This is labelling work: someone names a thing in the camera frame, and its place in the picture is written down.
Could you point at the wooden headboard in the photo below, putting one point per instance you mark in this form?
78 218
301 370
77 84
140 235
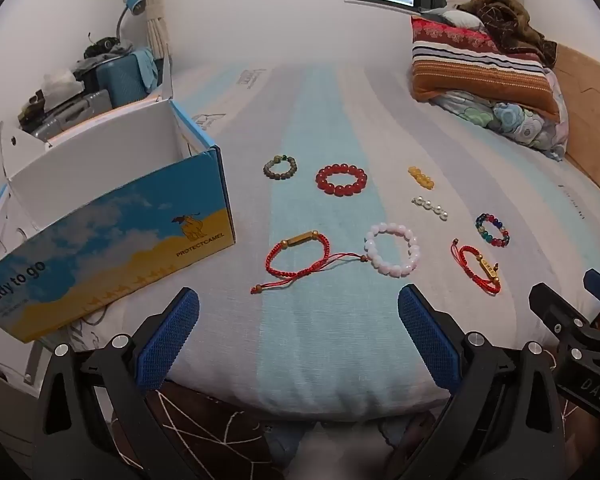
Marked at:
590 110

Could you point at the teal suitcase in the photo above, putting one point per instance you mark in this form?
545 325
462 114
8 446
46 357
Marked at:
122 80

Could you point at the teal cloth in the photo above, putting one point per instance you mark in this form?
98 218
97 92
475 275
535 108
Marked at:
145 67

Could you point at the stack of folded blankets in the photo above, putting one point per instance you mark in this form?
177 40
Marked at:
480 70

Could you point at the brown patterned blanket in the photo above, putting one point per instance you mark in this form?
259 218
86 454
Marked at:
510 20

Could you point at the dark patterned pants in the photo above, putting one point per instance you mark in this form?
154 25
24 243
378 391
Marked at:
205 425

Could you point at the grey suitcase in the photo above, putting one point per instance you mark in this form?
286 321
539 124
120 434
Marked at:
75 110

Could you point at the floral quilt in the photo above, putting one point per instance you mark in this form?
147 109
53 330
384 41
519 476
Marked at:
510 120

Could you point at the blue desk lamp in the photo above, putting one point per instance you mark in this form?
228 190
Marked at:
136 5

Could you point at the striped bedsheet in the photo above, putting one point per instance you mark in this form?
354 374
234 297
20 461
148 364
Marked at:
330 110

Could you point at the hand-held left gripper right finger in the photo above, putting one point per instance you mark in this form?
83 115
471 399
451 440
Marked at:
430 340

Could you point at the black bag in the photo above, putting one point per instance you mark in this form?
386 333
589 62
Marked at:
105 47

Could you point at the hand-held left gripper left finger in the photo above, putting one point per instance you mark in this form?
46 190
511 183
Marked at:
170 345

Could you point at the blue yellow cardboard box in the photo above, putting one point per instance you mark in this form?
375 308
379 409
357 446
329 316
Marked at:
105 240

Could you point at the grey pillow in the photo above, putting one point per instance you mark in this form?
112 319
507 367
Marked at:
455 18

